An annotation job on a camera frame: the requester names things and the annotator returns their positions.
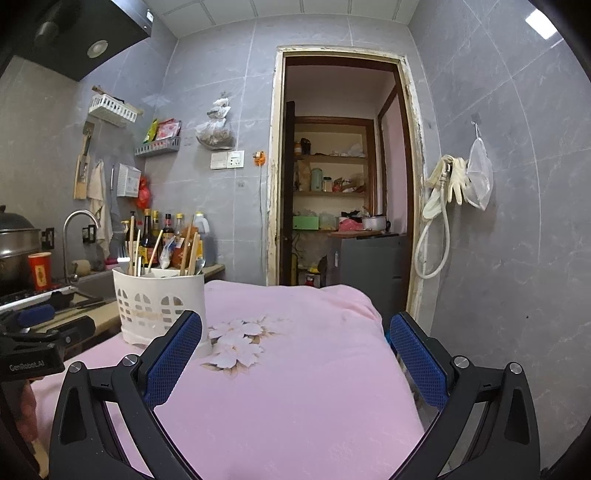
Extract white utensil holder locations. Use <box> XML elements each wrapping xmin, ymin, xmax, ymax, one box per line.
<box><xmin>113</xmin><ymin>268</ymin><xmax>212</xmax><ymax>358</ymax></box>

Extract wooden chopstick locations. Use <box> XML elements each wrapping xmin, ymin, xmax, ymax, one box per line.
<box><xmin>179</xmin><ymin>227</ymin><xmax>192</xmax><ymax>276</ymax></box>
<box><xmin>127</xmin><ymin>213</ymin><xmax>137</xmax><ymax>275</ymax></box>

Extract person's left hand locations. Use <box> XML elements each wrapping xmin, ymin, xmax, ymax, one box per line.
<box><xmin>15</xmin><ymin>381</ymin><xmax>39</xmax><ymax>443</ymax></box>

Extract red paper cup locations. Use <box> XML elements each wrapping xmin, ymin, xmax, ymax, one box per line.
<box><xmin>27</xmin><ymin>252</ymin><xmax>52</xmax><ymax>291</ymax></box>

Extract chrome faucet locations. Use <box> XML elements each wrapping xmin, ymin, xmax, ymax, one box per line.
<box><xmin>61</xmin><ymin>208</ymin><xmax>98</xmax><ymax>284</ymax></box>

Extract steel steamer pot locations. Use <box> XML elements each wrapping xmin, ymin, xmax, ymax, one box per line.
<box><xmin>0</xmin><ymin>205</ymin><xmax>41</xmax><ymax>291</ymax></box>

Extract orange snack packet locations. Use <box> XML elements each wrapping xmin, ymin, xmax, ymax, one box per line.
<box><xmin>170</xmin><ymin>226</ymin><xmax>194</xmax><ymax>269</ymax></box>

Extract dark sauce bottle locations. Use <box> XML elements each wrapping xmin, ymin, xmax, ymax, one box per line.
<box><xmin>138</xmin><ymin>209</ymin><xmax>155</xmax><ymax>267</ymax></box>

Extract pink floral cloth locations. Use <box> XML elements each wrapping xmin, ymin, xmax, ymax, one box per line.
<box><xmin>30</xmin><ymin>279</ymin><xmax>426</xmax><ymax>480</ymax></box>

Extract grey cabinet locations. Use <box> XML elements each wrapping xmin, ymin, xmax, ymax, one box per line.
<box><xmin>335</xmin><ymin>234</ymin><xmax>411</xmax><ymax>327</ymax></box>

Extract large oil jug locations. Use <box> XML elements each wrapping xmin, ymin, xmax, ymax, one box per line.
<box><xmin>192</xmin><ymin>211</ymin><xmax>216</xmax><ymax>267</ymax></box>

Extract hanging white towel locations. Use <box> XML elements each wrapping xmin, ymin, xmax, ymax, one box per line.
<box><xmin>87</xmin><ymin>160</ymin><xmax>113</xmax><ymax>259</ymax></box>

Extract red hanging bag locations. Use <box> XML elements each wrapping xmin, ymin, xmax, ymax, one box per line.
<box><xmin>135</xmin><ymin>175</ymin><xmax>151</xmax><ymax>211</ymax></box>

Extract wooden grater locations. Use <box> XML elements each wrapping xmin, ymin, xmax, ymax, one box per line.
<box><xmin>73</xmin><ymin>121</ymin><xmax>94</xmax><ymax>200</ymax></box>

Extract clear mesh bag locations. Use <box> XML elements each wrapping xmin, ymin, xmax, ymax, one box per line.
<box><xmin>465</xmin><ymin>122</ymin><xmax>494</xmax><ymax>211</ymax></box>

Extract white rubber gloves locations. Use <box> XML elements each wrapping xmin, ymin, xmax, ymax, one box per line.
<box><xmin>426</xmin><ymin>155</ymin><xmax>469</xmax><ymax>205</ymax></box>

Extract hanging plastic bag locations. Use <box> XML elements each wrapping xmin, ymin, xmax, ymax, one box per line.
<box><xmin>195</xmin><ymin>92</ymin><xmax>235</xmax><ymax>151</ymax></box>

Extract wooden shelf unit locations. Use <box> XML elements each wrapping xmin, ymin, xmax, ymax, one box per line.
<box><xmin>286</xmin><ymin>116</ymin><xmax>382</xmax><ymax>231</ymax></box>

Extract black range hood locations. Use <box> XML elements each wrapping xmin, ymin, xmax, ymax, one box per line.
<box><xmin>1</xmin><ymin>0</ymin><xmax>154</xmax><ymax>81</ymax></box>

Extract white wall box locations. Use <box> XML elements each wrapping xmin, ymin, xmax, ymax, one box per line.
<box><xmin>116</xmin><ymin>164</ymin><xmax>141</xmax><ymax>198</ymax></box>

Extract white hose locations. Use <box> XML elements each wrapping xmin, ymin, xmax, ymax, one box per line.
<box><xmin>413</xmin><ymin>170</ymin><xmax>453</xmax><ymax>281</ymax></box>

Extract white wall switch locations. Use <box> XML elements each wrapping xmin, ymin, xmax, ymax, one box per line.
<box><xmin>211</xmin><ymin>150</ymin><xmax>245</xmax><ymax>170</ymax></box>

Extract grey wall shelf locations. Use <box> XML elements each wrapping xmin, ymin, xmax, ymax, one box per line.
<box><xmin>134</xmin><ymin>136</ymin><xmax>181</xmax><ymax>158</ymax></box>

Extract orange wall hook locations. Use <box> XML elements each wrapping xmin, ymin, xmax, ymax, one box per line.
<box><xmin>253</xmin><ymin>150</ymin><xmax>266</xmax><ymax>167</ymax></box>

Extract white wall basket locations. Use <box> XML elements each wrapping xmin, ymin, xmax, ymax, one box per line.
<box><xmin>88</xmin><ymin>93</ymin><xmax>143</xmax><ymax>128</ymax></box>

